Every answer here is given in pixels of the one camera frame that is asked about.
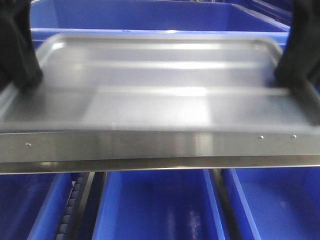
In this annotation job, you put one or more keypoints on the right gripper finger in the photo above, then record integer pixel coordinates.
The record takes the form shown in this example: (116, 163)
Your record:
(299, 67)

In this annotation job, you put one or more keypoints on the blue box under tray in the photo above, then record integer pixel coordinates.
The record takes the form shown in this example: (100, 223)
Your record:
(50, 17)

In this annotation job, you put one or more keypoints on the steel front crossbar lower shelf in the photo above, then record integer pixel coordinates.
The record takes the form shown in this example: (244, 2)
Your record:
(95, 151)

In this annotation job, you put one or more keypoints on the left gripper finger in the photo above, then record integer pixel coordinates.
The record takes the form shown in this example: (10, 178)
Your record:
(18, 61)

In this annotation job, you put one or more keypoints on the blue box lower centre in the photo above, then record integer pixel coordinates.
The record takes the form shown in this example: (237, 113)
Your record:
(159, 205)

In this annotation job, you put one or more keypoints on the blue box lower left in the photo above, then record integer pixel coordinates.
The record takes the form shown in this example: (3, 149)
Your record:
(32, 205)

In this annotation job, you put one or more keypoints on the lower black roller track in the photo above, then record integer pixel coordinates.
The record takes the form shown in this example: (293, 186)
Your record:
(73, 215)

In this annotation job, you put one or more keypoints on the silver metal tray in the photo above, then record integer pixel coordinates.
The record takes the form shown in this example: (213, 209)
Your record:
(174, 83)

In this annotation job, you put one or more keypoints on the blue box lower right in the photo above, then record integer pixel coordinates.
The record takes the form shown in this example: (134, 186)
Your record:
(275, 203)

